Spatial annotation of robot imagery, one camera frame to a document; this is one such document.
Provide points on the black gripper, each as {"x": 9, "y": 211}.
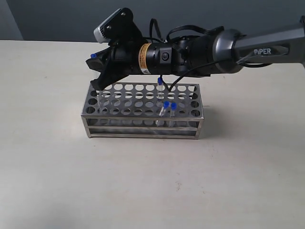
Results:
{"x": 114, "y": 63}

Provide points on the blue-capped tube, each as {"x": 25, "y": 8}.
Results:
{"x": 159, "y": 92}
{"x": 173, "y": 108}
{"x": 162, "y": 112}
{"x": 99, "y": 93}

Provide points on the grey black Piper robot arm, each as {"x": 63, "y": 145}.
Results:
{"x": 217, "y": 51}

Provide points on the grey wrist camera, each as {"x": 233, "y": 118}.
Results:
{"x": 115, "y": 26}

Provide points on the stainless steel test tube rack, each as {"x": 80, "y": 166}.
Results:
{"x": 130, "y": 110}

